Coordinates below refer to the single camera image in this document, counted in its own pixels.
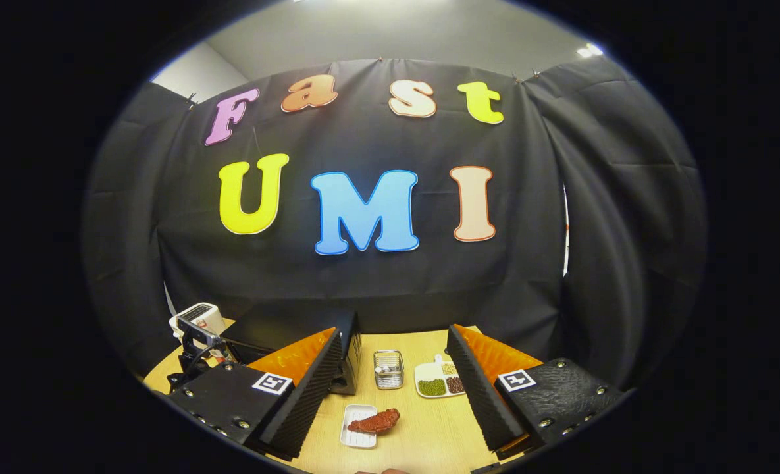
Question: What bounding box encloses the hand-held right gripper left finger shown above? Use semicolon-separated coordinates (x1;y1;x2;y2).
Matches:
166;327;343;461

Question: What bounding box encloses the brown meat piece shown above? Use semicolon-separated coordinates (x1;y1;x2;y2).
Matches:
347;408;401;435

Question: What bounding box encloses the white divided dish with beans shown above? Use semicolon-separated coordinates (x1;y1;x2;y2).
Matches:
414;355;467;399

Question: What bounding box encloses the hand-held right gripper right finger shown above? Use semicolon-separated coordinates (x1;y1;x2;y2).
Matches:
446;324;627;461

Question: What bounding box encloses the black backdrop cloth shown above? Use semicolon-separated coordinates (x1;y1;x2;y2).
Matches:
80;56;706;389

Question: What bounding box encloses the square clear glass jar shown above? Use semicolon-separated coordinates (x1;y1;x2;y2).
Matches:
373;350;405;390

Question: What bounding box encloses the white rectangular dish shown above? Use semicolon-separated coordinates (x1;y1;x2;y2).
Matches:
340;404;378;449

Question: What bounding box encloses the white toaster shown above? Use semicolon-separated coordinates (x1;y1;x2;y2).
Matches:
172;303;227;359

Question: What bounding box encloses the black electric oven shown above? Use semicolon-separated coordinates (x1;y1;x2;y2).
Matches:
222;308;363;396

